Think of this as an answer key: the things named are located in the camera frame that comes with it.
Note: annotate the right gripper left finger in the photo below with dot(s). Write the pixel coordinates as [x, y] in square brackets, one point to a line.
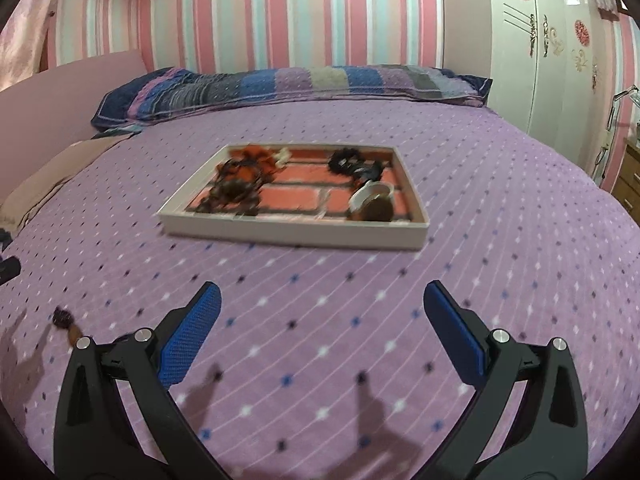
[93, 436]

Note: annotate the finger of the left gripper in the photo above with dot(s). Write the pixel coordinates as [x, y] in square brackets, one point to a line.
[10, 268]

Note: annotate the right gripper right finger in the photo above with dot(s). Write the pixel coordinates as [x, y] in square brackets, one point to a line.
[526, 418]

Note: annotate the brown pendant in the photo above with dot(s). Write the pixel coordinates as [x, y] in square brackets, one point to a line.
[64, 320]

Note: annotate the white strap wristwatch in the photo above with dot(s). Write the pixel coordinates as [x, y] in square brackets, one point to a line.
[374, 201]

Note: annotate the black hair claw clip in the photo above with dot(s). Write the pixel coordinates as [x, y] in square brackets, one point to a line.
[367, 172]

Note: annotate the beige blanket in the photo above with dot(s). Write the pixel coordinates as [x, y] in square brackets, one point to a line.
[32, 194]

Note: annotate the pink headboard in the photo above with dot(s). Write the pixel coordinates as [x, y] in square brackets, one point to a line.
[43, 115]

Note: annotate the blue patchwork long pillow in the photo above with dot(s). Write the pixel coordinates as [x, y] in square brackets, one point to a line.
[173, 92]

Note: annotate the purple diamond-pattern bedspread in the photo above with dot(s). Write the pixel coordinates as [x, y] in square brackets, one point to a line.
[322, 364]

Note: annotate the pink curtain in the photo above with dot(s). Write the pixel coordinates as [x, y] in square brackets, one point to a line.
[22, 41]

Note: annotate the orange fabric scrunchie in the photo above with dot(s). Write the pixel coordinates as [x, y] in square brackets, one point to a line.
[253, 164]

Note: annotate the wooden drawer cabinet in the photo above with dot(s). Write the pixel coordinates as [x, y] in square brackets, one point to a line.
[627, 185]

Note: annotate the silver desk lamp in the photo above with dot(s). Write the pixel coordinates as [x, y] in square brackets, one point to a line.
[605, 156]

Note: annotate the white tray brick-pattern liner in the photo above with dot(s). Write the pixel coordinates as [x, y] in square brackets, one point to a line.
[305, 205]

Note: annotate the black scrunchie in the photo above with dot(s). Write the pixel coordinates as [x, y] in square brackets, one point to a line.
[345, 161]

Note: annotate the white decorated wardrobe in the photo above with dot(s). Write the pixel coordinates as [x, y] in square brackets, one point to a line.
[548, 64]

